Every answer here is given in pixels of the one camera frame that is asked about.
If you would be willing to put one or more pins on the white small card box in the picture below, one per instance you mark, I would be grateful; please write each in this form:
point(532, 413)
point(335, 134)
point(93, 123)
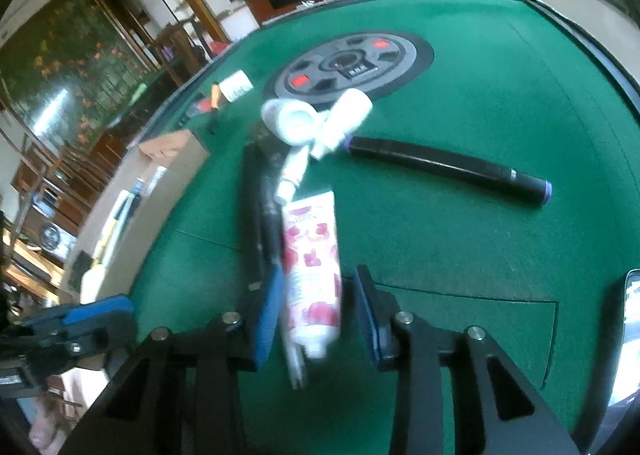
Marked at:
point(235, 86)

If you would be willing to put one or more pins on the rose print cream tube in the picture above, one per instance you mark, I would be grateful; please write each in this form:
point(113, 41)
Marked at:
point(313, 273)

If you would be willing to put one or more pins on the white pen with teal cap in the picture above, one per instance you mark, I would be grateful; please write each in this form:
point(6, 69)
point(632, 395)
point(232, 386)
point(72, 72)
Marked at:
point(136, 190)

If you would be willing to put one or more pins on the brown cardboard box tray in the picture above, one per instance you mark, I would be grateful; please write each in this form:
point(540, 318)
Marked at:
point(120, 230)

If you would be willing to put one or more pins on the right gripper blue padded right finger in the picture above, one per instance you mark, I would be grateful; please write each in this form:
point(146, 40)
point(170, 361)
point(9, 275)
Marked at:
point(376, 311)

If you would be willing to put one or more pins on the red clear packet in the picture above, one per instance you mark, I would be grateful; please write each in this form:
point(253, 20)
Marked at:
point(201, 105)

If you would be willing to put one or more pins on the round grey table control panel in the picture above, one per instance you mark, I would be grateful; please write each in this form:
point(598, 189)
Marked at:
point(376, 63)

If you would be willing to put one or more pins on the clear barrel black gel pen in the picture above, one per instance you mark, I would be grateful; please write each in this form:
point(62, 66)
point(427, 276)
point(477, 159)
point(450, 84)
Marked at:
point(271, 222)

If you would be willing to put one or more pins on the orange black marker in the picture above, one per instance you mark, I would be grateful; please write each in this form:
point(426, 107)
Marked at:
point(216, 102)

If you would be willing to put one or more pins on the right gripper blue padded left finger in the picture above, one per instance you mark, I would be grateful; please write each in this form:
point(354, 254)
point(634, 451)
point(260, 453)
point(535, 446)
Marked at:
point(261, 314)

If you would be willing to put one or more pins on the smartphone with lit screen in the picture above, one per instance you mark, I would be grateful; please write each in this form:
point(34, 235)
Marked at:
point(626, 380)

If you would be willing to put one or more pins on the large white bottle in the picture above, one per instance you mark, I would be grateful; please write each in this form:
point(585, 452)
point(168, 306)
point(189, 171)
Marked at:
point(293, 121)

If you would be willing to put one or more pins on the small white bottle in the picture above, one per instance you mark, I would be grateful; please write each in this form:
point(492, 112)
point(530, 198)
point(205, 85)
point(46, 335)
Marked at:
point(346, 115)

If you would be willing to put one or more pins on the black clear ballpoint pen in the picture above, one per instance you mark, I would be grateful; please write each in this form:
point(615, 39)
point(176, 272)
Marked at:
point(292, 173)

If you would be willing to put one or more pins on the finger of the blue left gripper seen outside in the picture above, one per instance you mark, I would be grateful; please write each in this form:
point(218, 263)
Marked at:
point(71, 314)

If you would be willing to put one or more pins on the thick black marker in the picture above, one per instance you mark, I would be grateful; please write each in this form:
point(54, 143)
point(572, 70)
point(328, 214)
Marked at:
point(488, 175)

